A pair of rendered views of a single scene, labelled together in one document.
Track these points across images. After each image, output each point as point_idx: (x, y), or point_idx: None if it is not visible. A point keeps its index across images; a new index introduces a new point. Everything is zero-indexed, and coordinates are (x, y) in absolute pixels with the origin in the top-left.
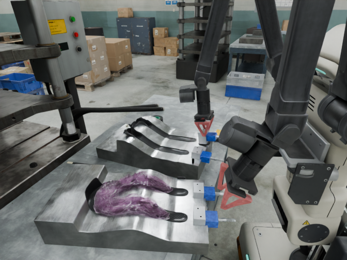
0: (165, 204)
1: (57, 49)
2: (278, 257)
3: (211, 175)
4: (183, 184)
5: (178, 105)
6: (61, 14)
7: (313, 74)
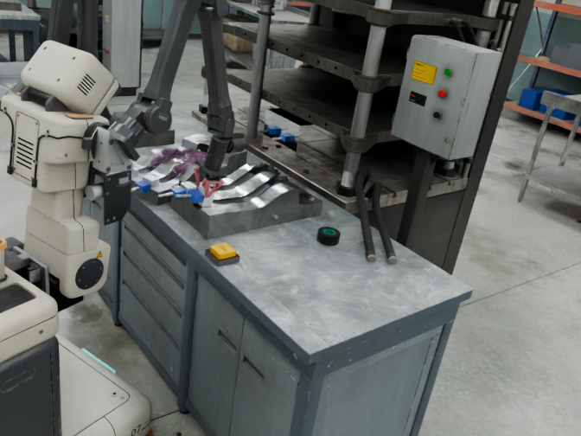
0: (160, 169)
1: (360, 82)
2: (74, 383)
3: (169, 218)
4: (169, 183)
5: (383, 285)
6: (437, 60)
7: (77, 47)
